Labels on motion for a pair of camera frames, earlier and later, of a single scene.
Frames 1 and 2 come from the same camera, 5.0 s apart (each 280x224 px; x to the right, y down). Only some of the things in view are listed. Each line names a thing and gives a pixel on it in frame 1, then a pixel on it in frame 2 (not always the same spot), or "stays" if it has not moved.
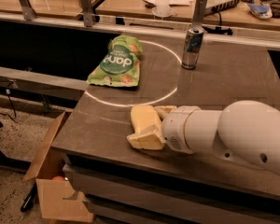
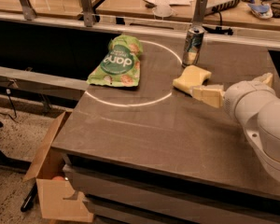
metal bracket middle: x=87 y=7 stays
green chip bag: x=119 y=64 stays
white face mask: x=161 y=10 stays
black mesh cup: x=277 y=9 stays
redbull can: x=192 y=48 stays
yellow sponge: x=144 y=117 to x=191 y=77
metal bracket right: x=200 y=9 stays
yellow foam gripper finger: x=148 y=137 to x=213 y=94
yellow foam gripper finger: x=163 y=110 to x=266 y=77
